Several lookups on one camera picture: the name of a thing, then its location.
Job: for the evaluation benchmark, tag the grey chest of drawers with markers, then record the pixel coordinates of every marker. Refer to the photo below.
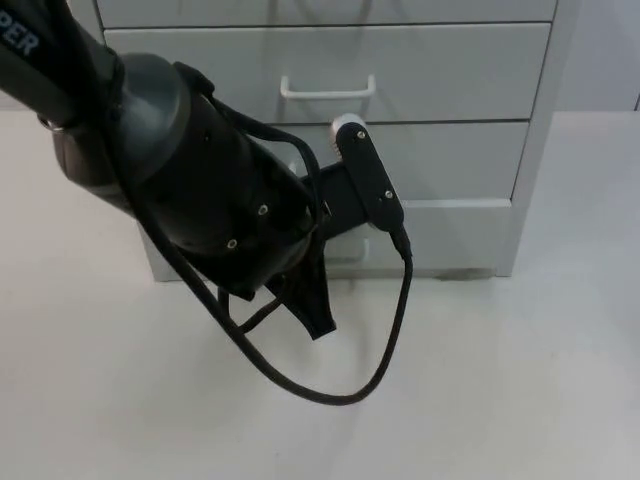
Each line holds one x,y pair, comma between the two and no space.
450,75

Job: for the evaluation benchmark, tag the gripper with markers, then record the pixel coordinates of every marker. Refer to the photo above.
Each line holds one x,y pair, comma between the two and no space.
341,200

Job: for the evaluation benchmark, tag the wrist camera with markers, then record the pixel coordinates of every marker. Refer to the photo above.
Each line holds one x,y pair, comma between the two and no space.
367,170

